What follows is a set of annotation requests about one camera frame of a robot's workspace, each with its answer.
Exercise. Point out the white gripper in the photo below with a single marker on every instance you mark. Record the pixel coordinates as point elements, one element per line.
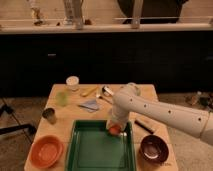
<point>114,119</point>

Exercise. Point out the orange-red apple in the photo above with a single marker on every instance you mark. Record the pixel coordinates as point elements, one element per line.
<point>115,130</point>

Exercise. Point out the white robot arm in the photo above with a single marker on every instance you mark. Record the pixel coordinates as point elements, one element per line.
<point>194,122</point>

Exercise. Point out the metal spoon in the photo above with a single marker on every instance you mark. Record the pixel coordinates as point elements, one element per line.
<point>103,98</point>

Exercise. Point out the grey folded cloth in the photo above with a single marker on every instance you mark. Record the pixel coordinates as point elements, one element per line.
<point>90,105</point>

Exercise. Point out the black marker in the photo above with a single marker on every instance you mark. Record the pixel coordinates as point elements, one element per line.
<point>146,128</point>

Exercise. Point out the green plastic tray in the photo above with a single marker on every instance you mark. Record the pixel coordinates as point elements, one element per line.
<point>93,148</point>

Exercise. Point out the dark purple bowl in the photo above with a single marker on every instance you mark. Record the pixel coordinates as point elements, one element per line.
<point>154,149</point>

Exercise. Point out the green translucent cup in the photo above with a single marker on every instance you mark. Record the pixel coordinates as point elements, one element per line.
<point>61,99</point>

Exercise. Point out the small metal cup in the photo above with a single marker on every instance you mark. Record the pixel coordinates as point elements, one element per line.
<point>49,115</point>

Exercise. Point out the orange bowl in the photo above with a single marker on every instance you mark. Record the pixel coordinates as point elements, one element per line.
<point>46,151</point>

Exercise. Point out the black stand base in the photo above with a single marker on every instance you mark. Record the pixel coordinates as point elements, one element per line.
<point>28,129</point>

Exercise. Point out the white handled utensil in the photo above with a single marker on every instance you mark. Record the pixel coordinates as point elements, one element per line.
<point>107,91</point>

